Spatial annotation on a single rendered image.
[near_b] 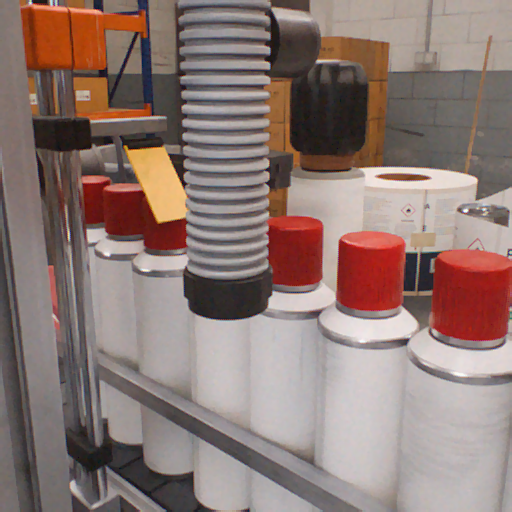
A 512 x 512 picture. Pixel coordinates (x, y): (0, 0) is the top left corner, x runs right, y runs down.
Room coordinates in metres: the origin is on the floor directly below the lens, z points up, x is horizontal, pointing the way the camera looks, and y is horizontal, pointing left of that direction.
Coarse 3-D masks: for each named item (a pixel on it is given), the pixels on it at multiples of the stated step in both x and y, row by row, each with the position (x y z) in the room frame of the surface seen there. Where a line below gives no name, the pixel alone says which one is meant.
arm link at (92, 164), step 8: (80, 152) 0.62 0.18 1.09; (88, 152) 0.62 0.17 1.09; (96, 152) 0.63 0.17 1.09; (88, 160) 0.62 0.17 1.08; (96, 160) 0.62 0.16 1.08; (88, 168) 0.61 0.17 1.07; (96, 168) 0.62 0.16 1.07; (104, 168) 0.63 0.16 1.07; (88, 176) 0.61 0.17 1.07; (104, 176) 0.63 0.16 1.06; (64, 192) 0.60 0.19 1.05
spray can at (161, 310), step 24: (144, 216) 0.39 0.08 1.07; (144, 240) 0.40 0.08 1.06; (168, 240) 0.39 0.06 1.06; (144, 264) 0.38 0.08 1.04; (168, 264) 0.38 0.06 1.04; (144, 288) 0.38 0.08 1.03; (168, 288) 0.38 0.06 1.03; (144, 312) 0.38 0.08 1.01; (168, 312) 0.38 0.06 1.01; (144, 336) 0.38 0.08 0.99; (168, 336) 0.38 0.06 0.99; (144, 360) 0.38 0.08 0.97; (168, 360) 0.38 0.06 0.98; (168, 384) 0.38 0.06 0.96; (144, 408) 0.39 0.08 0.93; (144, 432) 0.39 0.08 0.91; (168, 432) 0.38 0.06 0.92; (144, 456) 0.39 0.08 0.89; (168, 456) 0.38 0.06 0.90; (192, 456) 0.38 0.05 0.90
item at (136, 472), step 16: (64, 384) 0.52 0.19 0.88; (64, 400) 0.49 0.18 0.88; (64, 416) 0.47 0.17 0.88; (112, 464) 0.40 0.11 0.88; (128, 464) 0.40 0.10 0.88; (128, 480) 0.38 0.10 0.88; (144, 480) 0.38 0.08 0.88; (160, 480) 0.38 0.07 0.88; (176, 480) 0.38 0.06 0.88; (192, 480) 0.38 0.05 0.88; (160, 496) 0.36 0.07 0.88; (176, 496) 0.36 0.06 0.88; (192, 496) 0.36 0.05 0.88
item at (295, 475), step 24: (120, 384) 0.38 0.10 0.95; (144, 384) 0.37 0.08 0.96; (168, 408) 0.35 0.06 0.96; (192, 408) 0.34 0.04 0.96; (192, 432) 0.33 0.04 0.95; (216, 432) 0.32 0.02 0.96; (240, 432) 0.31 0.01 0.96; (240, 456) 0.30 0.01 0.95; (264, 456) 0.29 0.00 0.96; (288, 456) 0.29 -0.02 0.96; (288, 480) 0.28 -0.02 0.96; (312, 480) 0.27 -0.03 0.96; (336, 480) 0.27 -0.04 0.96; (312, 504) 0.27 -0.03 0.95; (336, 504) 0.26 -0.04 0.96; (360, 504) 0.25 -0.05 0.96; (384, 504) 0.25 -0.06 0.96
